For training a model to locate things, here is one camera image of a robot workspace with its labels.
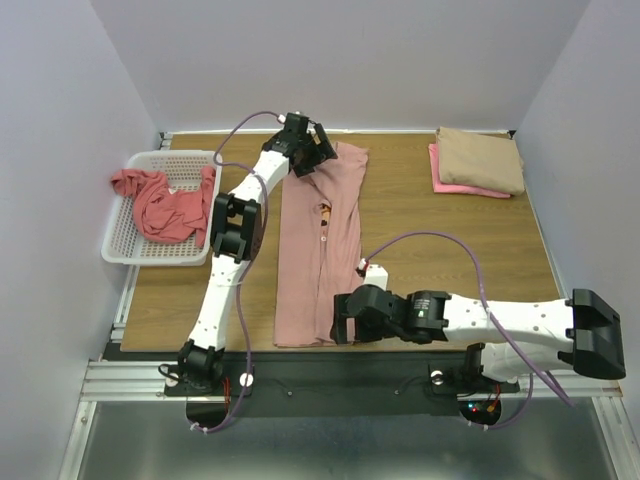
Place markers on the white plastic laundry basket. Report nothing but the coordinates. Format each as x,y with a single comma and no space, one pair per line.
124,244

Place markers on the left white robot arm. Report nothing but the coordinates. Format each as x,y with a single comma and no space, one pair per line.
238,224

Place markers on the folded bright pink t-shirt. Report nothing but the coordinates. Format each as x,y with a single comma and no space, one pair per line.
442,188

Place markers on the dusty pink graphic t-shirt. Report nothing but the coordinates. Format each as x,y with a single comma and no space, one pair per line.
319,246

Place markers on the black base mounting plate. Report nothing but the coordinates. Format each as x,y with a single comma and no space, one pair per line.
333,384

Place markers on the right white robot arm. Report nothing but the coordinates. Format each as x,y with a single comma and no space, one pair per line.
505,339

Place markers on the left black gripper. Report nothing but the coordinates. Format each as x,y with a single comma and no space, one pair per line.
324,150

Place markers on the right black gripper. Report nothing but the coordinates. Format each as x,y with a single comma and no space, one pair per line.
341,320

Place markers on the folded tan t-shirt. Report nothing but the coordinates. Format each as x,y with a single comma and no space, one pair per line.
479,161

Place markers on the red crumpled t-shirt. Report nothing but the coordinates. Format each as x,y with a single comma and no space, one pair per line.
162,215

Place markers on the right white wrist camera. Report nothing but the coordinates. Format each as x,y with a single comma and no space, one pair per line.
376,275

